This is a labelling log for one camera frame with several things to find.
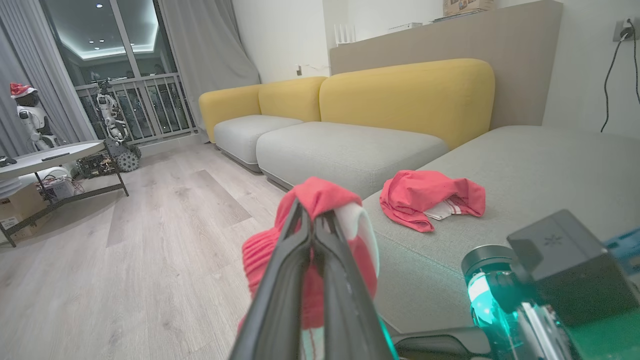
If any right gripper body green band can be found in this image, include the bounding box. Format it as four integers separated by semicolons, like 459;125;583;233
460;244;640;360

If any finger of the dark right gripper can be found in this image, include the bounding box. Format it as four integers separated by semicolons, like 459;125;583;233
394;327;494;360

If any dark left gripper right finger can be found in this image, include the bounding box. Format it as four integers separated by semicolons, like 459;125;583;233
313;211;397;360

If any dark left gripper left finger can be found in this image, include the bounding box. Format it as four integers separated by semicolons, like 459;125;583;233
229;199;314;360

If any red garment striped white trim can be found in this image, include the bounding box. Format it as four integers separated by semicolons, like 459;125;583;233
379;169;487;234

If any red garment broad white panel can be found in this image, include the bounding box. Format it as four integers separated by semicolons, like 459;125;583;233
237;176;381;360

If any large grey sofa chaise seat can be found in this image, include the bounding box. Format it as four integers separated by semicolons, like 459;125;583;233
362;125;640;335

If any wide grey sofa seat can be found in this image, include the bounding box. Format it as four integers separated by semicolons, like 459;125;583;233
255;121;450;200

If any small grey sofa seat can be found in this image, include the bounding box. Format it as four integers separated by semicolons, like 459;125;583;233
213;114;304;174

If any large yellow sofa backrest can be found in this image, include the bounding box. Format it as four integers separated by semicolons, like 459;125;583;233
319;58;496;151

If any medium yellow sofa backrest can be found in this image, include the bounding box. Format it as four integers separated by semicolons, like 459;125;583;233
258;76;329;123

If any blue right wrist connector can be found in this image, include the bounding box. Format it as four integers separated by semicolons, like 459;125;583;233
604;228;640;274

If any white balcony railing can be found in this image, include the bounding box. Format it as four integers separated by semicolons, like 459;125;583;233
74;72;197;145

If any beige upholstered partition panel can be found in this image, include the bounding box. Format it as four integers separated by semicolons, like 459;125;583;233
329;0;564;131

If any white robot on wheeled base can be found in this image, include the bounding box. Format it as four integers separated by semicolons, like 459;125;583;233
91;77;143;174

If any white wifi router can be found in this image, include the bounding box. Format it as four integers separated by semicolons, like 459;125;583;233
333;23;357;47

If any cardboard box on partition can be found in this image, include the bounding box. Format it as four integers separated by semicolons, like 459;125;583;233
442;0;496;17

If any white oval coffee table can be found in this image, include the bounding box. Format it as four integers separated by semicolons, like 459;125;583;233
0;139;130;249

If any brown cardboard box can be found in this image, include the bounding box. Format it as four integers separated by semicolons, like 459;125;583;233
0;182;49;242

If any white humanoid robot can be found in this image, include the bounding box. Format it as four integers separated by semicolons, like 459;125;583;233
10;82;62;152

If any glass balcony door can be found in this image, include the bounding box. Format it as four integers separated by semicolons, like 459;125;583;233
41;0;199;146

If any red santa hat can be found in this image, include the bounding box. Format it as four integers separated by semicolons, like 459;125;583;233
9;82;38;99

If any grey curtain beside robot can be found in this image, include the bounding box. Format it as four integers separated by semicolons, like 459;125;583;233
0;0;97;158

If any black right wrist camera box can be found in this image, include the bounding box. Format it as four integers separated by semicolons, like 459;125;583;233
507;209;640;333

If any black power cable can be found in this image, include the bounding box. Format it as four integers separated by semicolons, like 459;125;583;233
600;29;640;134

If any white device with wires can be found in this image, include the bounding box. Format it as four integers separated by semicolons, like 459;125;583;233
36;174;85;202

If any wall socket with plug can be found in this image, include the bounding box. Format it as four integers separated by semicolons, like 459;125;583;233
613;18;637;43

